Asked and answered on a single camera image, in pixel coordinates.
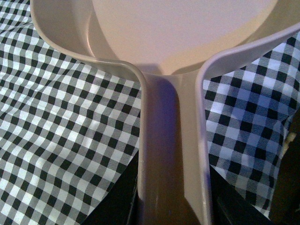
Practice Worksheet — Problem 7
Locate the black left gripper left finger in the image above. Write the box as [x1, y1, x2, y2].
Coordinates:
[82, 153, 139, 225]

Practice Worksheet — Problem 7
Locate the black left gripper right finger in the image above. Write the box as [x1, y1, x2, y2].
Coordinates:
[210, 166, 273, 225]

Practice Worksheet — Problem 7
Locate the beige plastic dustpan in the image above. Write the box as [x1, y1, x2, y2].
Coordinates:
[30, 0, 300, 225]

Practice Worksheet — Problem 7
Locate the black white checkered cloth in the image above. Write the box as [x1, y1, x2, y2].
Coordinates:
[0, 0, 300, 225]

